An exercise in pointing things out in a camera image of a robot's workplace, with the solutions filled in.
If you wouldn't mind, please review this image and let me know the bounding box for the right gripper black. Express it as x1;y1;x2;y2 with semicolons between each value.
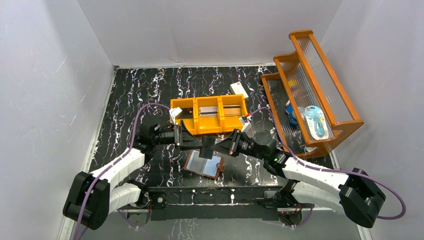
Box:
211;128;267;161

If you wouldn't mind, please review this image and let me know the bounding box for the black credit card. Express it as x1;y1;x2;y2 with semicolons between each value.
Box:
199;136;215;159

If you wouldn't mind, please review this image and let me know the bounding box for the brown leather card holder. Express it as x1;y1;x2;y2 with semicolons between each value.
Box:
183;150;225;180

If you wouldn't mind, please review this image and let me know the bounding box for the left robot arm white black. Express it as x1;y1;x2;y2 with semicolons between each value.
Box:
62;122;215;230

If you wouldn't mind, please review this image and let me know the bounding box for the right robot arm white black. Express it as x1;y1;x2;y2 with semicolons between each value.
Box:
211;129;386;229

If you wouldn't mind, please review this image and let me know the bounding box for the silver card in middle bin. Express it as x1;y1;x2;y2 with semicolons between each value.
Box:
198;105;219;117

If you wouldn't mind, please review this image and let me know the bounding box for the card in right bin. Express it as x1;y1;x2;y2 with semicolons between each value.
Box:
223;105;242;117

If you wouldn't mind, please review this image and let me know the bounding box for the middle orange bin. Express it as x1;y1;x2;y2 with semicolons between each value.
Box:
195;96;223;135

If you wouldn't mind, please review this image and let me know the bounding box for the orange bin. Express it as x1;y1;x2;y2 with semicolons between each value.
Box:
219;94;248;133
195;96;223;135
170;97;198;135

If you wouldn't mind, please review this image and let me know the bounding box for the left orange bin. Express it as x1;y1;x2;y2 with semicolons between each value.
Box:
170;97;198;135

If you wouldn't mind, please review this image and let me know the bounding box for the right orange bin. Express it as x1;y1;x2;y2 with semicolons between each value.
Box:
219;94;248;133

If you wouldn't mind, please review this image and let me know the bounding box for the white small box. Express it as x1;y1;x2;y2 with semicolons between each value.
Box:
230;82;249;101

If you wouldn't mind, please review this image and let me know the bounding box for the orange wooden shelf rack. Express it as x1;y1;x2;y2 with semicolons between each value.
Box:
261;29;364;159

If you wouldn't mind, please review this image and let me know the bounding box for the blue packaged item on shelf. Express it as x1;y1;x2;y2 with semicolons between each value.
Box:
304;105;329;141

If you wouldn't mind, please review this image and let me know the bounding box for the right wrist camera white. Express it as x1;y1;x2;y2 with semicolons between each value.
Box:
239;114;252;133

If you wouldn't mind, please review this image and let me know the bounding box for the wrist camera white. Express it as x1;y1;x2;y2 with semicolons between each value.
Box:
239;114;252;133
169;107;183;125

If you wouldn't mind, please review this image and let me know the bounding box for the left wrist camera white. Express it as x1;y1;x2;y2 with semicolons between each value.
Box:
169;107;183;125

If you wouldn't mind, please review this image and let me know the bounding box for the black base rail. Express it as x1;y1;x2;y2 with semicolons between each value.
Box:
117;186;316;222

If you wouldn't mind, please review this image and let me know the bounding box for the aluminium frame rail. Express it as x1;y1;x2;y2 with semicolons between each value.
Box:
62;187;365;214

